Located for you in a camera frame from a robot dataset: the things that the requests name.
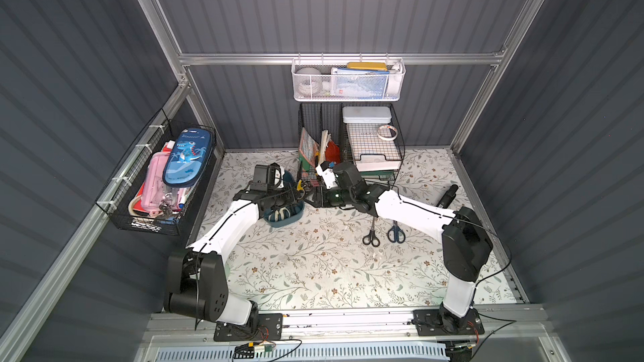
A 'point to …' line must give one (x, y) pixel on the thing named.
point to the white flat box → (366, 115)
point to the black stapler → (449, 196)
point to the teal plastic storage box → (281, 215)
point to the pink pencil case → (153, 189)
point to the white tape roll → (386, 132)
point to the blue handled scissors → (396, 234)
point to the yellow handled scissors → (299, 187)
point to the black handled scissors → (371, 238)
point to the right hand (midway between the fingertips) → (312, 194)
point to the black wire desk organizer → (369, 136)
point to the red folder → (333, 152)
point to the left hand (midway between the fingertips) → (300, 194)
